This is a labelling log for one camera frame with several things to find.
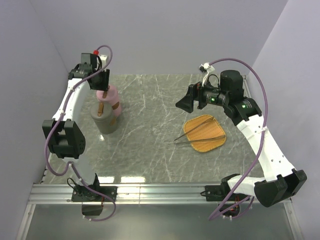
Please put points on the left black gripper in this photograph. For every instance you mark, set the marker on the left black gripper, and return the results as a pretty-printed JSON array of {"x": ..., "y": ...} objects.
[{"x": 104, "y": 85}]

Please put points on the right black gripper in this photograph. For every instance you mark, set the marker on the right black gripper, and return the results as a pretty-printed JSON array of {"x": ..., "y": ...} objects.
[{"x": 195, "y": 92}]

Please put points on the pink round lid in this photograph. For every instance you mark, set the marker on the pink round lid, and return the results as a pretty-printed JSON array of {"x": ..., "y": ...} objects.
[{"x": 111, "y": 95}]

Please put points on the metal tongs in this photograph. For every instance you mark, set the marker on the metal tongs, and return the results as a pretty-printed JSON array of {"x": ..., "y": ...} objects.
[{"x": 204, "y": 128}]

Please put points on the pink cylindrical container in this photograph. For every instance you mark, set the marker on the pink cylindrical container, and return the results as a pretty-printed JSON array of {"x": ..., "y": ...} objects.
[{"x": 116, "y": 105}]

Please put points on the grey round lid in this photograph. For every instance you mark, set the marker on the grey round lid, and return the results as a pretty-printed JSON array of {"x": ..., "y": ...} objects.
[{"x": 101, "y": 112}]

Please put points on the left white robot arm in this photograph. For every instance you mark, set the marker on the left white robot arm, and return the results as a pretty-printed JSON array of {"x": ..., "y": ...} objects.
[{"x": 64, "y": 141}]

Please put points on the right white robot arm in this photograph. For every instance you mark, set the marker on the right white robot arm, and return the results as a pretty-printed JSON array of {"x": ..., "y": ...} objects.
[{"x": 281, "y": 180}]

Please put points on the woven bamboo tray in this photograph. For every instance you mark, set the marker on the woven bamboo tray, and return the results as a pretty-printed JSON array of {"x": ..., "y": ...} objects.
[{"x": 207, "y": 147}]

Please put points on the grey cylindrical container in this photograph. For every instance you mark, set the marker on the grey cylindrical container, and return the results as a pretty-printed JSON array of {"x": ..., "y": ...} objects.
[{"x": 106, "y": 122}]

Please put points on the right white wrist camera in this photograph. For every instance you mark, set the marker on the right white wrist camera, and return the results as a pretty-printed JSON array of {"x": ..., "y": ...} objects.
[{"x": 206, "y": 69}]

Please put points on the aluminium mounting rail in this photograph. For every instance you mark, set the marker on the aluminium mounting rail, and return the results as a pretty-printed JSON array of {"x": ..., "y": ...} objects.
[{"x": 171, "y": 211}]

